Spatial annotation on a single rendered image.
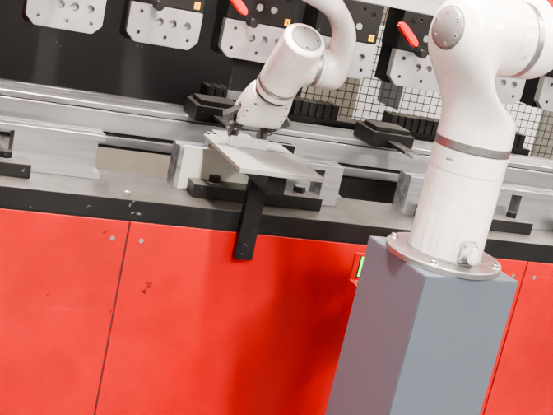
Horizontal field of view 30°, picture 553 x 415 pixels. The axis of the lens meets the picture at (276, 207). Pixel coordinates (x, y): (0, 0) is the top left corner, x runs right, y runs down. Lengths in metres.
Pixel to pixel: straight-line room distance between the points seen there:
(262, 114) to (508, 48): 0.69
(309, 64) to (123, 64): 0.83
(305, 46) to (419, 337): 0.63
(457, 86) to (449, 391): 0.49
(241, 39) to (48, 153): 0.46
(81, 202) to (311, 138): 0.75
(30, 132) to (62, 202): 0.17
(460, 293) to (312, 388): 0.83
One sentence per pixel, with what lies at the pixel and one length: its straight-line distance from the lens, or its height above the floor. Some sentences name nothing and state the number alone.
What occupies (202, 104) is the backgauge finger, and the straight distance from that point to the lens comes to 2.44.
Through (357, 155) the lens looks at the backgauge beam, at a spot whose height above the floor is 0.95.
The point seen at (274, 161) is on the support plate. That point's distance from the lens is 2.10.
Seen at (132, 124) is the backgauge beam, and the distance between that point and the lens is 2.45.
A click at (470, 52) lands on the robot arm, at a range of 1.54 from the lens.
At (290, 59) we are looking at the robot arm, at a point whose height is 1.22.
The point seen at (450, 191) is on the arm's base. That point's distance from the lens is 1.62.
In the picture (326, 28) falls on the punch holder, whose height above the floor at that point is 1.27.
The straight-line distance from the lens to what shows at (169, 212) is 2.12.
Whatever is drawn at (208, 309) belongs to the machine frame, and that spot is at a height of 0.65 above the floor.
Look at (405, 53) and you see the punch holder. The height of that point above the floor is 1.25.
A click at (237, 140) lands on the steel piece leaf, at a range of 2.17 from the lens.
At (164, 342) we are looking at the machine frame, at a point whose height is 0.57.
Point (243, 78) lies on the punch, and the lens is 2.24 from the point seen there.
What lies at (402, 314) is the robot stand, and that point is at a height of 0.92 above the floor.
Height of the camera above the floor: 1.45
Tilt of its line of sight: 15 degrees down
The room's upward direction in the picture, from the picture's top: 13 degrees clockwise
